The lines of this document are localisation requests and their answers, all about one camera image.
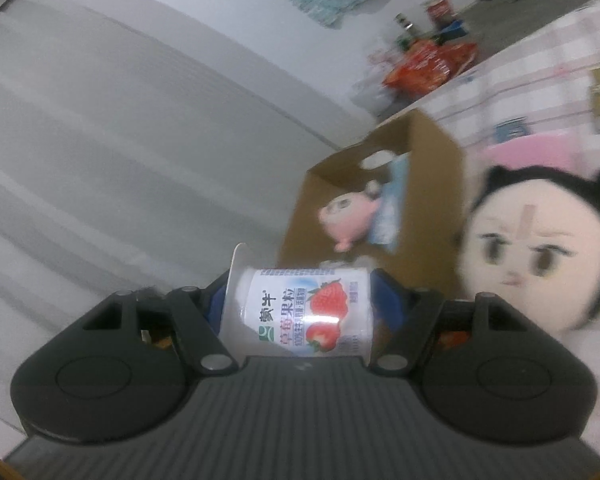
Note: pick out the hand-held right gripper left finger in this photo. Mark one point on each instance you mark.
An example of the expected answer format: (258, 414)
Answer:
(215, 305)

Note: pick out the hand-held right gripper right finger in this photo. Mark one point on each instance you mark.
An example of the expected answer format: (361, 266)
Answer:
(387, 300)

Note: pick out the strawberry yogurt cup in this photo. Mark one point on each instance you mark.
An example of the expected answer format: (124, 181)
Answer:
(300, 310)

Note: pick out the small pink plush toy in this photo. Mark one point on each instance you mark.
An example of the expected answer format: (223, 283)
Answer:
(347, 220)

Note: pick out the blue dotted tissue pack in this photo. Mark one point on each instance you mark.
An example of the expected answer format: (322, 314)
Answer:
(390, 205)

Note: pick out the brown cardboard box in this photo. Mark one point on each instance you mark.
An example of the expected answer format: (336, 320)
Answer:
(425, 210)

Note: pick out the large plush doll red skirt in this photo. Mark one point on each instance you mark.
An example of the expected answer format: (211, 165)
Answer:
(535, 250)

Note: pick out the pink cloth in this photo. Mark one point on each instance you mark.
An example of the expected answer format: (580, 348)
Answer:
(530, 150)

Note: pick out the white plastic bag red print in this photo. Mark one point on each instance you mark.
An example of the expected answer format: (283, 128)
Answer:
(372, 87)

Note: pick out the red snack bag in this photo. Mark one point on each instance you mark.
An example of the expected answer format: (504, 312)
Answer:
(460, 57)
(415, 67)

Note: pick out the glass bottle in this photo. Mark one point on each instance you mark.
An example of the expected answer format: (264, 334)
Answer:
(403, 27)

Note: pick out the blue bowl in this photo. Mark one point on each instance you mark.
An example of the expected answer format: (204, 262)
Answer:
(454, 31)

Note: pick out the pink checked bed sheet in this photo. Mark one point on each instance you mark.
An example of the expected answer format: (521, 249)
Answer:
(545, 60)

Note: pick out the red snack canister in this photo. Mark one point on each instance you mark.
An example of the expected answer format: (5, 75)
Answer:
(439, 12)

